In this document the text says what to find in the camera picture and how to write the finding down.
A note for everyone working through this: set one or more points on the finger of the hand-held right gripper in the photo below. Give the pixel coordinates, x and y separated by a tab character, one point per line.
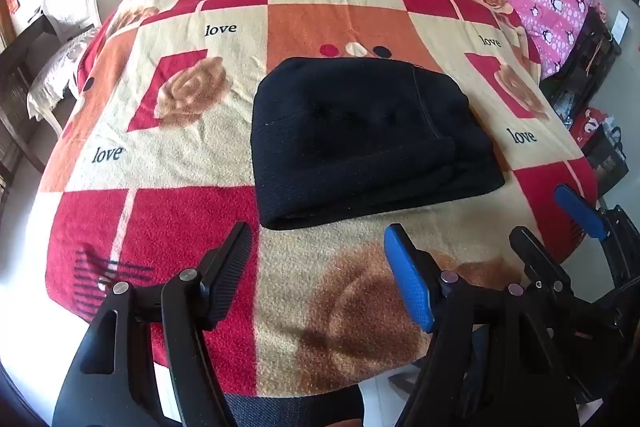
580	212
540	264

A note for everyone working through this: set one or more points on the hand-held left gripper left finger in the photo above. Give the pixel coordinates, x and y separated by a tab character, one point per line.
230	257

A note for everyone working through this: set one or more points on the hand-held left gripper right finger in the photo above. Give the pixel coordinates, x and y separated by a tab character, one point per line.
410	279

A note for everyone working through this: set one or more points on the black knitted sweater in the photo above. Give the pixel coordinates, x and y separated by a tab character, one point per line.
350	147

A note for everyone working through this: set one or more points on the black shopping bag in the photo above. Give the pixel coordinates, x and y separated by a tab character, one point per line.
607	159

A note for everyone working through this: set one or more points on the red printed bag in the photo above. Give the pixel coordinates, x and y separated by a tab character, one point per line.
587	124

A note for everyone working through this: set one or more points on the red orange printed blanket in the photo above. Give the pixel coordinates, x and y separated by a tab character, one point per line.
200	147

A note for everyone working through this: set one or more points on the dark plastic crate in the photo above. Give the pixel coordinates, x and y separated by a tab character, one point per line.
590	52

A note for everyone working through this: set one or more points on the person's leg in jeans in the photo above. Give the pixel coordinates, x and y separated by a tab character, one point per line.
280	412

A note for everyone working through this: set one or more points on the dark wooden desk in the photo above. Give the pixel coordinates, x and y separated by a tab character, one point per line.
15	72

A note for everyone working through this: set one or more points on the white carved chair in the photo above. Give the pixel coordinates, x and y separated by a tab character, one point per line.
65	2

